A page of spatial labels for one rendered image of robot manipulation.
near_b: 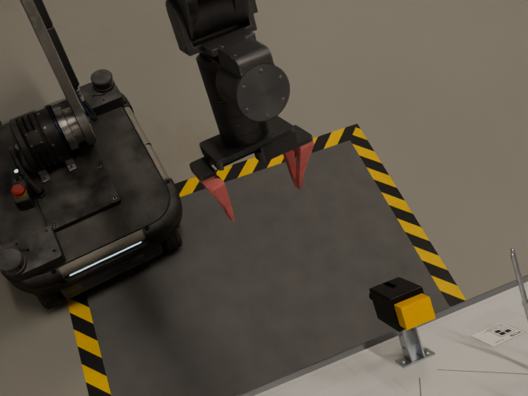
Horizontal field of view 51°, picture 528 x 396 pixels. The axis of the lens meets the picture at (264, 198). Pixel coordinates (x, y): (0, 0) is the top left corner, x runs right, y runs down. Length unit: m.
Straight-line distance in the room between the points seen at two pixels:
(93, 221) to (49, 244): 0.14
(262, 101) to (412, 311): 0.31
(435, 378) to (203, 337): 1.11
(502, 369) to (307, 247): 1.21
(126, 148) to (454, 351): 1.28
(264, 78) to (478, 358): 0.42
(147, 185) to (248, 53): 1.20
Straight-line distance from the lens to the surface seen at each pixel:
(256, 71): 0.54
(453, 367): 0.73
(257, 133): 0.63
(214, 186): 0.63
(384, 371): 0.75
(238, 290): 1.77
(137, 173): 1.73
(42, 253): 1.63
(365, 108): 2.19
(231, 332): 1.73
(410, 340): 0.76
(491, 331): 0.80
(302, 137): 0.67
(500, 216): 2.05
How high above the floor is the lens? 1.65
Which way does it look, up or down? 59 degrees down
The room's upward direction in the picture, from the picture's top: straight up
